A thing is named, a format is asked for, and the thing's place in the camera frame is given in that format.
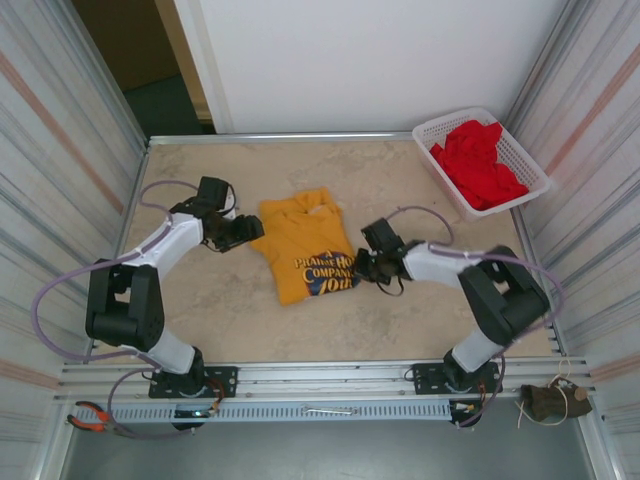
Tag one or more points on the yellow t-shirt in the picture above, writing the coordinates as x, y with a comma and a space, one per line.
295, 240

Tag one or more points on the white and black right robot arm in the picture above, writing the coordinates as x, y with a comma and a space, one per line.
500, 300

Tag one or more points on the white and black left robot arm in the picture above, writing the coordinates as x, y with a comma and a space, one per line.
170, 242

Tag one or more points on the white plastic basket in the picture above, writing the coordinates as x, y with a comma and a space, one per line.
440, 177

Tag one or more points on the red cloth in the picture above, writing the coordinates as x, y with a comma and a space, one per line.
475, 170

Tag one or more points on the small silver wrench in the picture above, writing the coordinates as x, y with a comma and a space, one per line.
325, 410

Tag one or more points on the brown wooden panel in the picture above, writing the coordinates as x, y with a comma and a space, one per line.
125, 40

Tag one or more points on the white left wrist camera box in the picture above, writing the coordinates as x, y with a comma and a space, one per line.
231, 200

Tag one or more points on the aluminium mounting rail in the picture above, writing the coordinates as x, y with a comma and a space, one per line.
320, 382

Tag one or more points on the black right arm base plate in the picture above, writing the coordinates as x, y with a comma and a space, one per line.
425, 377

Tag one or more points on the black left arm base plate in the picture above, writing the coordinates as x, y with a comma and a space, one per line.
225, 380

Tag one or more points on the white door frame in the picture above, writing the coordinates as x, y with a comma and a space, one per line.
207, 75

